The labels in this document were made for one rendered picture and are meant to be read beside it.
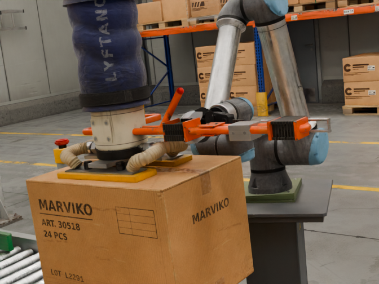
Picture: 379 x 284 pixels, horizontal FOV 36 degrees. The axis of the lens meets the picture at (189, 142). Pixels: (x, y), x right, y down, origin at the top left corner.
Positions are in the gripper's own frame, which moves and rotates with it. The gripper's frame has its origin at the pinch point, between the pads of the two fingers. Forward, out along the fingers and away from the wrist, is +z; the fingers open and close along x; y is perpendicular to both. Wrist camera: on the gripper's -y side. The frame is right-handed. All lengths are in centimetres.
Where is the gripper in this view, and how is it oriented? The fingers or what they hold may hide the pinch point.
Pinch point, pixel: (187, 129)
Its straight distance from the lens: 172.3
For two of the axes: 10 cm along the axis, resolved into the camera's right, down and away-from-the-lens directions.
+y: -8.1, -0.2, 5.9
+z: -5.8, 2.1, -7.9
